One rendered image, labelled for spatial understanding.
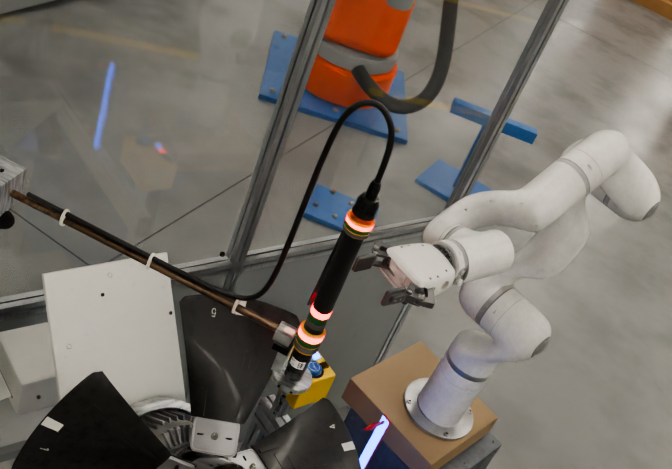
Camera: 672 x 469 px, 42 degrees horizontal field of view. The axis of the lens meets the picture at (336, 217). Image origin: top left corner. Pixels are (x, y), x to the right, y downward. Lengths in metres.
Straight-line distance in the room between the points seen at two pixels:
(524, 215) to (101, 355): 0.86
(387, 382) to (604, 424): 2.08
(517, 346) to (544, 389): 2.18
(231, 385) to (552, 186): 0.70
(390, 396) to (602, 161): 0.86
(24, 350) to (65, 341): 0.38
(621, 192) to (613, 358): 2.80
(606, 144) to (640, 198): 0.17
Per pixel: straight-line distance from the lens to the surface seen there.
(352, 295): 2.91
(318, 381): 2.10
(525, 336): 1.99
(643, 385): 4.58
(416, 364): 2.37
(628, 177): 1.85
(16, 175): 1.60
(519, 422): 3.95
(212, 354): 1.66
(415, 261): 1.50
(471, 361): 2.09
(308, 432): 1.84
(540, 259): 1.97
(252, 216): 2.33
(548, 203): 1.67
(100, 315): 1.78
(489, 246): 1.61
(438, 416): 2.22
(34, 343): 2.14
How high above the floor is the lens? 2.53
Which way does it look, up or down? 34 degrees down
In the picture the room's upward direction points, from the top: 22 degrees clockwise
